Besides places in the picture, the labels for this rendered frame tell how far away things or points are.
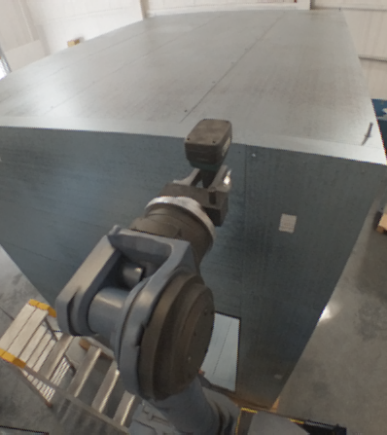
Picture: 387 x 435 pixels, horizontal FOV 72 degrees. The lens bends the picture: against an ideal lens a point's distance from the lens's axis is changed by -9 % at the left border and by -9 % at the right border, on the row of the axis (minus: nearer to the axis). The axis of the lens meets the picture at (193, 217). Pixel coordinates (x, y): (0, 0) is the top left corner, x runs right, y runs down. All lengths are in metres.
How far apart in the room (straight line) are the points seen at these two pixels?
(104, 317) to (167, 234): 0.14
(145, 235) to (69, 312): 0.15
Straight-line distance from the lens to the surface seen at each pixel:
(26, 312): 1.85
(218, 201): 0.53
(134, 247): 0.43
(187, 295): 0.35
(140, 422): 1.34
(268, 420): 2.08
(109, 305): 0.41
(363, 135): 1.02
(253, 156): 0.90
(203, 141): 0.56
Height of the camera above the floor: 3.64
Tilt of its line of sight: 43 degrees down
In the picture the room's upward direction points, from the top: 8 degrees counter-clockwise
